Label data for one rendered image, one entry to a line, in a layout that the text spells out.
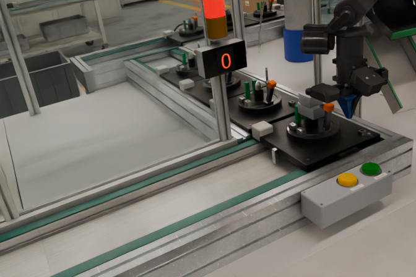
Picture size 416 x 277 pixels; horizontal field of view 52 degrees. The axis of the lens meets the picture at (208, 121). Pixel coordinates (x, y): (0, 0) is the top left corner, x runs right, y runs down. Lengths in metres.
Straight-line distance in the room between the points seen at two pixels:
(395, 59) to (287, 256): 0.67
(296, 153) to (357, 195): 0.20
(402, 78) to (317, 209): 0.53
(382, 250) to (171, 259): 0.44
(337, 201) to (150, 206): 0.43
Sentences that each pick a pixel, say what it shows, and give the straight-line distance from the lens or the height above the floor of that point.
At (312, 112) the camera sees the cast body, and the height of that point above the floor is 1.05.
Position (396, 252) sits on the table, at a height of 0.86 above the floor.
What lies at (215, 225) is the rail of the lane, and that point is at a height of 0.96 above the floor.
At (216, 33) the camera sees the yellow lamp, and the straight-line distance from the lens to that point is 1.06.
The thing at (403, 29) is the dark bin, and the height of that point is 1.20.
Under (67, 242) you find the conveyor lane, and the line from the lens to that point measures 1.05.
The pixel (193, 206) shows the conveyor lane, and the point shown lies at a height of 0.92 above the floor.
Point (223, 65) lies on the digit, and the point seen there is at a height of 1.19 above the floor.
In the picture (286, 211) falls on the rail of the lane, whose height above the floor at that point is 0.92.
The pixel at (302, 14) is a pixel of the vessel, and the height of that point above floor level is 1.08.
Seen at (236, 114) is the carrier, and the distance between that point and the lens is 1.33.
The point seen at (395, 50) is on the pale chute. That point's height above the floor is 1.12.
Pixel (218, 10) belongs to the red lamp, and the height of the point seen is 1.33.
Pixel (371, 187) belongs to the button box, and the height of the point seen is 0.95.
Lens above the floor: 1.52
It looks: 25 degrees down
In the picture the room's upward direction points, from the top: 8 degrees counter-clockwise
